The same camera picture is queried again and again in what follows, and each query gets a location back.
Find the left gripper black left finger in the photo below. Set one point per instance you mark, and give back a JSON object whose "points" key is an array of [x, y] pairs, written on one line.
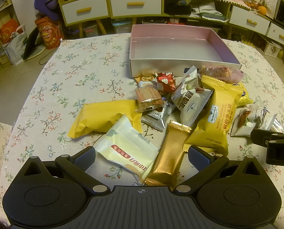
{"points": [[75, 167]]}

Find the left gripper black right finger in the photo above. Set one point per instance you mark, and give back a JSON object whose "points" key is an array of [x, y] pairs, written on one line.
{"points": [[209, 168]]}

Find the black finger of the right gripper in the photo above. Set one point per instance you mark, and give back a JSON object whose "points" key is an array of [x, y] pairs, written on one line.
{"points": [[263, 137]]}

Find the white pecan snack packet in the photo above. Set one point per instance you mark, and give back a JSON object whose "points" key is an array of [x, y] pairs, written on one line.
{"points": [[252, 116]]}

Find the yellow waffle snack packet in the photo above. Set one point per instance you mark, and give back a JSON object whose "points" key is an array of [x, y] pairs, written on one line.
{"points": [[211, 131]]}

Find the yellow blue label packet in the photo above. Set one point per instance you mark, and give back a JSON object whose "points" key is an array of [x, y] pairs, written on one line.
{"points": [[245, 99]]}

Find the gold foil snack bar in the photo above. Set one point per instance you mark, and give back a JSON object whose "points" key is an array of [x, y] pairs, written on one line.
{"points": [[168, 162]]}

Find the cream white snack packet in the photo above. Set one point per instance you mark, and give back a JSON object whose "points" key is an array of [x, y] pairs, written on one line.
{"points": [[125, 146]]}

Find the plain yellow snack packet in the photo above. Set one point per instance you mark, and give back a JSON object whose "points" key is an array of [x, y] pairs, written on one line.
{"points": [[101, 116]]}

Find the white walnut snack packet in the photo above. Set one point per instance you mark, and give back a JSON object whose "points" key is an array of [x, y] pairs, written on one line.
{"points": [[189, 97]]}

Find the pink nougat bar packet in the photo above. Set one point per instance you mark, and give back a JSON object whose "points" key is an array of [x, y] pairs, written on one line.
{"points": [[223, 73]]}

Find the silver blue chocolate packet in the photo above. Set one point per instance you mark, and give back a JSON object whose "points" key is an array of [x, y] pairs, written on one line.
{"points": [[157, 118]]}

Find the clear wafer biscuit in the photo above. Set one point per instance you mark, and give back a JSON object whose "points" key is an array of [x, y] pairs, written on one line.
{"points": [[148, 98]]}

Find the small red candy packet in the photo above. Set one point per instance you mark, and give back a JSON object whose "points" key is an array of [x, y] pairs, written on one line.
{"points": [[165, 82]]}

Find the orange lotus root chip packet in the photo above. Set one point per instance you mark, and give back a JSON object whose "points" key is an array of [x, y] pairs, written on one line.
{"points": [[146, 78]]}

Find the floral tablecloth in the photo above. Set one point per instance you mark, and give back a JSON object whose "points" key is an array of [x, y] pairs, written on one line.
{"points": [[35, 121]]}

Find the white drawer far right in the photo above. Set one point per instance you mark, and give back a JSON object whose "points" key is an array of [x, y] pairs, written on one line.
{"points": [[276, 33]]}

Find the white drawer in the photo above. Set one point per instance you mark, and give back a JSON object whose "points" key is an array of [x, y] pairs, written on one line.
{"points": [[276, 33], [122, 8], [249, 20], [82, 10]]}

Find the pink white cardboard box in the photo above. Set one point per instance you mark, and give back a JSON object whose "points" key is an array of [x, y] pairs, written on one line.
{"points": [[176, 48]]}

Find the white shopping bag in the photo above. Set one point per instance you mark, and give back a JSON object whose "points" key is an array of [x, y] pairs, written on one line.
{"points": [[14, 43]]}

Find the fruit bowl with oranges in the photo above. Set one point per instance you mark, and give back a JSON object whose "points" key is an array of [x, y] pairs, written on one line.
{"points": [[255, 1]]}

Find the orange printed bag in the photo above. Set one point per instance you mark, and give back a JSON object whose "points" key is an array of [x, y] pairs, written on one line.
{"points": [[50, 31]]}

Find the white drawer far left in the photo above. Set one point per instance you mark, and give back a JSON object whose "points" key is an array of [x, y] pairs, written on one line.
{"points": [[82, 10]]}

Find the purple bag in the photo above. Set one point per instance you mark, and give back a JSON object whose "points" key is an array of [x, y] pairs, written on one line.
{"points": [[47, 8]]}

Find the wooden shelf cabinet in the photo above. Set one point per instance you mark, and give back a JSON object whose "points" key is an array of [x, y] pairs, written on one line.
{"points": [[223, 6]]}

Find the white drawer centre left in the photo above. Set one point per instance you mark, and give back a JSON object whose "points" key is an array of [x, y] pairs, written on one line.
{"points": [[122, 8]]}

